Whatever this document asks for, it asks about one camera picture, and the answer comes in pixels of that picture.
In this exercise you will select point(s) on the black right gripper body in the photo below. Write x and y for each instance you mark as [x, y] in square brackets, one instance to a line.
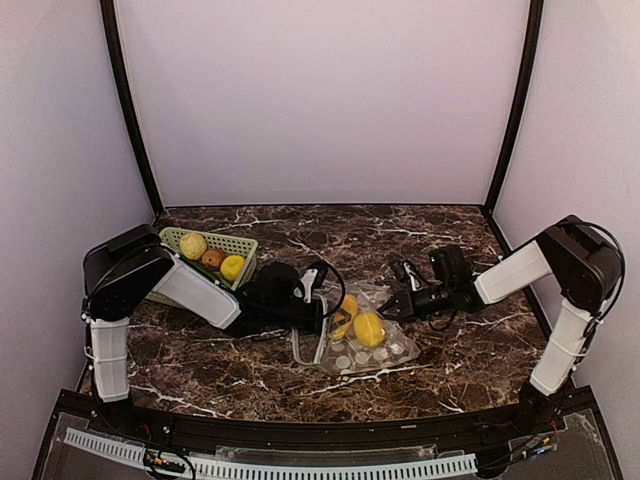
[424, 306]

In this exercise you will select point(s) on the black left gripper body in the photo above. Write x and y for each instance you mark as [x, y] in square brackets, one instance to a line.
[306, 322]

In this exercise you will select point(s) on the clear zip top bag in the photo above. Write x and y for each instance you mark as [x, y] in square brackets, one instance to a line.
[348, 356]

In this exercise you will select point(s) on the brown fake food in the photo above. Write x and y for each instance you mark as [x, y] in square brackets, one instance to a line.
[212, 259]

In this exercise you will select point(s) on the pale yellow fake food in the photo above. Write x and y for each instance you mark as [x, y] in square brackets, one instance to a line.
[193, 246]

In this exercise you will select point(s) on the yellow fake lemon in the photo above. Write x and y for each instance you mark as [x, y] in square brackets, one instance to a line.
[231, 267]
[369, 329]

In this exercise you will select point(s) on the green fake vegetable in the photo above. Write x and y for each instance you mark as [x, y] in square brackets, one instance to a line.
[214, 276]

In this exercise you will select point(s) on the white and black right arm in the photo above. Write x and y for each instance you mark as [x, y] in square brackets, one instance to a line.
[583, 260]

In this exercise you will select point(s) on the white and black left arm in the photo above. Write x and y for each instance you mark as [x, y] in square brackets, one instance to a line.
[143, 264]

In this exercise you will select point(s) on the orange yellow fake mango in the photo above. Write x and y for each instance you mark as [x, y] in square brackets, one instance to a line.
[341, 321]

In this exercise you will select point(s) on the light green perforated basket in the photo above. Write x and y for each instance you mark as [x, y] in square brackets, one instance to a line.
[231, 245]

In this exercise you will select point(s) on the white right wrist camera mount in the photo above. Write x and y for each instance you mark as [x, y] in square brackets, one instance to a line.
[415, 280]

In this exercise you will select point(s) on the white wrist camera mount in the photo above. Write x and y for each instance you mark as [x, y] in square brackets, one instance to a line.
[415, 280]
[307, 282]

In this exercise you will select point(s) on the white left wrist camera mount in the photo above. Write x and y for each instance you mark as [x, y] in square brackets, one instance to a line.
[307, 282]

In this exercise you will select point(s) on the grey slotted cable duct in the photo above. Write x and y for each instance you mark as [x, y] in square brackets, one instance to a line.
[245, 463]

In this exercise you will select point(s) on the black front rail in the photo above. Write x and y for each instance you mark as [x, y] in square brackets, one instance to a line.
[481, 431]

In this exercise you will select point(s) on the black right frame post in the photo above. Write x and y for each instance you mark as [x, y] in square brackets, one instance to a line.
[525, 70]

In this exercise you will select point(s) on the black frame post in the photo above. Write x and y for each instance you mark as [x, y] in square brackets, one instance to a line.
[525, 70]
[128, 109]

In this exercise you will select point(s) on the black left frame post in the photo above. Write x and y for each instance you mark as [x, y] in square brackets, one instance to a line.
[128, 109]

